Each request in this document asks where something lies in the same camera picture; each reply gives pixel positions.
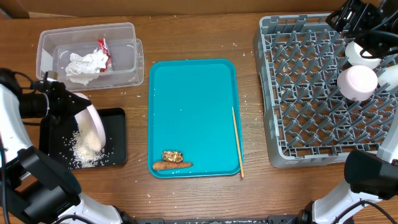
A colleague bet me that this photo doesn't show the teal serving tray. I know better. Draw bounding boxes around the teal serving tray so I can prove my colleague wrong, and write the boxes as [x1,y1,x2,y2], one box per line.
[147,58,244,179]

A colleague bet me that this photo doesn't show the large white plate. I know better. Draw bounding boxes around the large white plate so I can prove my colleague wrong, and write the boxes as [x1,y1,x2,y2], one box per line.
[75,104,106,152]

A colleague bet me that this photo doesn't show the carrot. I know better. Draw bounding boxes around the carrot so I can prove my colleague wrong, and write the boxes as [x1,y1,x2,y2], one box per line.
[152,161,193,170]

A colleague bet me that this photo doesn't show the brown food scrap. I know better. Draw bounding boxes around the brown food scrap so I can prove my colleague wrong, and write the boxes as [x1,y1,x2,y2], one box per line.
[162,151,183,163]

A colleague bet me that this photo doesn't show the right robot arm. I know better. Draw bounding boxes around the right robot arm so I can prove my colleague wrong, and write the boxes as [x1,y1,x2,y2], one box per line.
[294,0,397,223]

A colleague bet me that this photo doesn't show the white cup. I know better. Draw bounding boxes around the white cup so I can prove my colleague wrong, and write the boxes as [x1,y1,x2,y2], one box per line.
[378,65,398,91]

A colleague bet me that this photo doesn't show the white tissue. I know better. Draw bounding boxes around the white tissue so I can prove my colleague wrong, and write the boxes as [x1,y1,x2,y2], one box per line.
[65,49,109,86]

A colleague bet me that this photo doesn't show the pile of white rice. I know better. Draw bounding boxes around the pile of white rice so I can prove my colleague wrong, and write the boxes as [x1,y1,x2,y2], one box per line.
[60,127,109,169]

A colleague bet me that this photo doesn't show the wooden chopstick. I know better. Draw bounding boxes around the wooden chopstick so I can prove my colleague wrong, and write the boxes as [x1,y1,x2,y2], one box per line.
[231,107,244,179]

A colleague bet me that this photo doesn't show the clear plastic bin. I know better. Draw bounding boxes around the clear plastic bin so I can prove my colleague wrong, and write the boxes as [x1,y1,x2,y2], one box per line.
[36,22,144,91]

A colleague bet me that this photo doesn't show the grey dishwasher rack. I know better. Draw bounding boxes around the grey dishwasher rack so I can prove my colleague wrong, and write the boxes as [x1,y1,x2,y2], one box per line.
[254,14,397,168]

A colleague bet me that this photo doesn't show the pink white bowl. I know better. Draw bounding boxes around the pink white bowl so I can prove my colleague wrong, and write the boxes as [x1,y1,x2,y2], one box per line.
[337,65,378,101]

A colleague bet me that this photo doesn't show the red snack wrapper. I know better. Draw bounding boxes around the red snack wrapper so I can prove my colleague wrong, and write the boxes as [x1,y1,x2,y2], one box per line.
[98,38,112,73]

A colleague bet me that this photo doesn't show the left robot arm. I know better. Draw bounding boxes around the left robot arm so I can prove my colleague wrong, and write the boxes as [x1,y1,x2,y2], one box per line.
[1,68,134,223]

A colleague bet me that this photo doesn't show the black plastic tray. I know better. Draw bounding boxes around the black plastic tray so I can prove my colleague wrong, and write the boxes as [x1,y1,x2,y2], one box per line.
[39,108,127,170]

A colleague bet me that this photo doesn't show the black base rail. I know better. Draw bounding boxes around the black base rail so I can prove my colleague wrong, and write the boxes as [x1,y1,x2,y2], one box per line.
[132,215,312,224]

